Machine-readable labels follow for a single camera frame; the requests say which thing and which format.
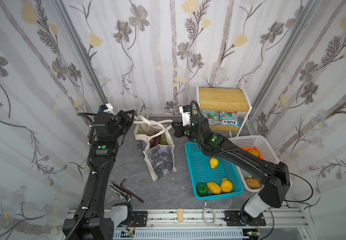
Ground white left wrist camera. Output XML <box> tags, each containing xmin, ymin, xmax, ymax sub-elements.
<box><xmin>98</xmin><ymin>103</ymin><xmax>115</xmax><ymax>115</ymax></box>

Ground white wooden shelf rack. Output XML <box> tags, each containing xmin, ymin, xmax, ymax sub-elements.
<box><xmin>196</xmin><ymin>86</ymin><xmax>252</xmax><ymax>137</ymax></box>

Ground small wooden block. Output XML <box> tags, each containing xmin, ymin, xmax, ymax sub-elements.
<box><xmin>177</xmin><ymin>208</ymin><xmax>184</xmax><ymax>223</ymax></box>

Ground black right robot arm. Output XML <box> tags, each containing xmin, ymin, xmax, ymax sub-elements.
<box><xmin>172</xmin><ymin>100</ymin><xmax>291</xmax><ymax>218</ymax></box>

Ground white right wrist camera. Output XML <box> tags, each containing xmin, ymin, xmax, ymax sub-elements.
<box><xmin>179</xmin><ymin>105</ymin><xmax>191</xmax><ymax>127</ymax></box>

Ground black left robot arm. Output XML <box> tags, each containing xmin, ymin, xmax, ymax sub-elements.
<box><xmin>62</xmin><ymin>110</ymin><xmax>136</xmax><ymax>240</ymax></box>

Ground yellow oval mango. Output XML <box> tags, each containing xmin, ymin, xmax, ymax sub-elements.
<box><xmin>206</xmin><ymin>182</ymin><xmax>222</xmax><ymax>195</ymax></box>

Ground yellow lemon upper right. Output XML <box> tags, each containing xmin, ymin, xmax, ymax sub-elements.
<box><xmin>209</xmin><ymin>158</ymin><xmax>219</xmax><ymax>169</ymax></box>

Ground teal plastic basket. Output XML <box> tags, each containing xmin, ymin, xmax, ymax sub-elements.
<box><xmin>184</xmin><ymin>142</ymin><xmax>244</xmax><ymax>200</ymax></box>

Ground yellow pear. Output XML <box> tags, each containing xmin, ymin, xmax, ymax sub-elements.
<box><xmin>220</xmin><ymin>178</ymin><xmax>233</xmax><ymax>193</ymax></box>

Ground cream canvas grocery bag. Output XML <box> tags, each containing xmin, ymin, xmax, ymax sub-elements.
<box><xmin>134</xmin><ymin>115</ymin><xmax>177</xmax><ymax>182</ymax></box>

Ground aluminium rail frame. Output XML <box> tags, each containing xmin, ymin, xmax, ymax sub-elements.
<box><xmin>111</xmin><ymin>206</ymin><xmax>315</xmax><ymax>240</ymax></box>

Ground teal red candy bag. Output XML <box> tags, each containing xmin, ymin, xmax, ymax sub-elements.
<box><xmin>201</xmin><ymin>110</ymin><xmax>221</xmax><ymax>126</ymax></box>

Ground yellow orange round fruit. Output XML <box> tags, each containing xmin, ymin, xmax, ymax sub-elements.
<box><xmin>248</xmin><ymin>149</ymin><xmax>259</xmax><ymax>157</ymax></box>

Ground dark allen key tools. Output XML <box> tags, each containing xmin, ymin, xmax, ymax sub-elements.
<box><xmin>108</xmin><ymin>179</ymin><xmax>145</xmax><ymax>203</ymax></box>

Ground Fox's candy bag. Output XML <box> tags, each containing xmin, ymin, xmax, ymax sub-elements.
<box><xmin>219</xmin><ymin>111</ymin><xmax>240</xmax><ymax>128</ymax></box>

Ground purple eggplant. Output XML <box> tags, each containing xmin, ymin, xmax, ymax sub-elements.
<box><xmin>150</xmin><ymin>135</ymin><xmax>162</xmax><ymax>148</ymax></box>

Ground white coiled cable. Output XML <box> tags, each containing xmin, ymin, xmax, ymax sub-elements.
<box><xmin>202</xmin><ymin>200</ymin><xmax>221</xmax><ymax>227</ymax></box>

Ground white plastic basket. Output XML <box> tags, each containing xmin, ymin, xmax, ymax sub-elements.
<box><xmin>229</xmin><ymin>136</ymin><xmax>279</xmax><ymax>193</ymax></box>

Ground brown potato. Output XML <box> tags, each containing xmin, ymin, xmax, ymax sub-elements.
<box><xmin>245</xmin><ymin>178</ymin><xmax>260</xmax><ymax>190</ymax></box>

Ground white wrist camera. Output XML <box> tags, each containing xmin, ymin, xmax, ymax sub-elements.
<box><xmin>179</xmin><ymin>105</ymin><xmax>191</xmax><ymax>127</ymax></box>
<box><xmin>98</xmin><ymin>103</ymin><xmax>115</xmax><ymax>115</ymax></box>

